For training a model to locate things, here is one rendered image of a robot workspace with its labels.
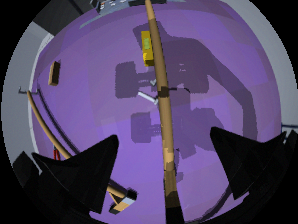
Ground grey metal bolt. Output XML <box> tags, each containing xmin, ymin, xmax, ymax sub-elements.
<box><xmin>150</xmin><ymin>79</ymin><xmax>157</xmax><ymax>87</ymax></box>

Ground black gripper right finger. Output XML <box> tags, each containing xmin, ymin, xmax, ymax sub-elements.
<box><xmin>210</xmin><ymin>125</ymin><xmax>286</xmax><ymax>201</ymax></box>

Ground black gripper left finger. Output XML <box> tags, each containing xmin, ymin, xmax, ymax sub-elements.
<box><xmin>31</xmin><ymin>135</ymin><xmax>120</xmax><ymax>214</ymax></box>

